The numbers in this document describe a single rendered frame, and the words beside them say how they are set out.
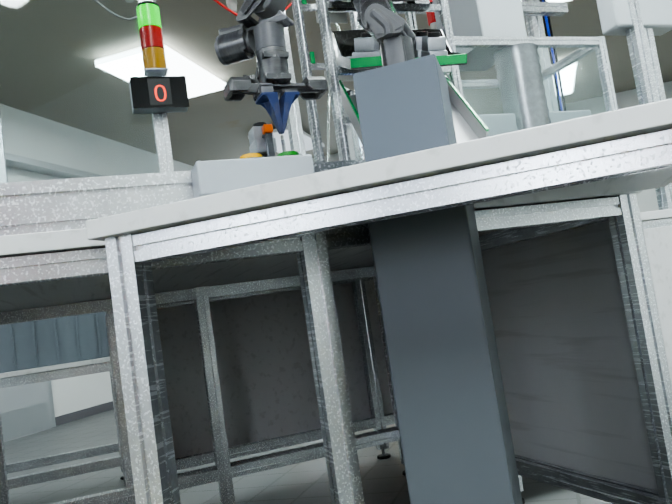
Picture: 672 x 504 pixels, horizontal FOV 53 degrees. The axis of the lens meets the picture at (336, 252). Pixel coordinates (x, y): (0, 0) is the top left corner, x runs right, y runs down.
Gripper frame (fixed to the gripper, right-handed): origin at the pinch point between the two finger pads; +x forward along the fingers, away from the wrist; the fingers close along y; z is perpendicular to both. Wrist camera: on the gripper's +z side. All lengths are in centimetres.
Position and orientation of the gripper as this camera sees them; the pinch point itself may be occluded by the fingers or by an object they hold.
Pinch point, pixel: (279, 115)
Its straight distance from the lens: 128.9
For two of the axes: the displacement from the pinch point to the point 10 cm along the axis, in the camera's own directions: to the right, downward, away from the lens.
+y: -9.3, 0.9, -3.5
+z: -3.4, 1.2, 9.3
